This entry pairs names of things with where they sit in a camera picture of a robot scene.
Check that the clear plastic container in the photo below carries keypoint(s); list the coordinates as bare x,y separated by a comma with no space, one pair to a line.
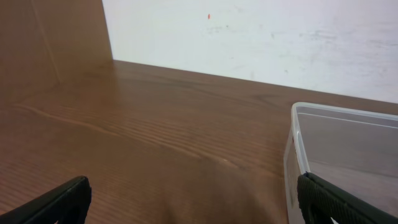
352,149

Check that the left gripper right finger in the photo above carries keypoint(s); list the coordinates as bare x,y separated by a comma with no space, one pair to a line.
324,203

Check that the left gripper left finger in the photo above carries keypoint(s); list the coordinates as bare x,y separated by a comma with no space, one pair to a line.
67,203

